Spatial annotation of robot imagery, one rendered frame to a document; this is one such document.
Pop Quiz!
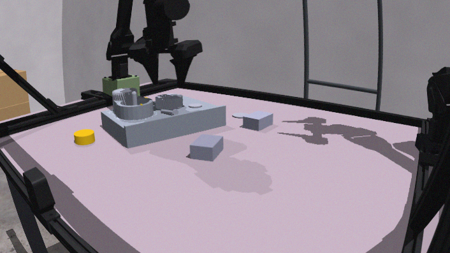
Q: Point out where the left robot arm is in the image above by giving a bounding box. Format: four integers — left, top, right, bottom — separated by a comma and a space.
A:
106, 0, 190, 80

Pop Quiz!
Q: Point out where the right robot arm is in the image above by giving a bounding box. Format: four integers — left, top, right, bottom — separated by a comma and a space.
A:
426, 67, 450, 147

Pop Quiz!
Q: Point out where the grey toothed gear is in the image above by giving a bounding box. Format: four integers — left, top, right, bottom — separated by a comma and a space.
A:
156, 94, 183, 110

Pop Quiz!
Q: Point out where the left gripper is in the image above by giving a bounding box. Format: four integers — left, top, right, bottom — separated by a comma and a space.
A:
136, 20, 203, 87

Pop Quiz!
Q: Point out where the yellow short cylinder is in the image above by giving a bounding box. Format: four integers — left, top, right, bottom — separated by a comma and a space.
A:
74, 129, 95, 145

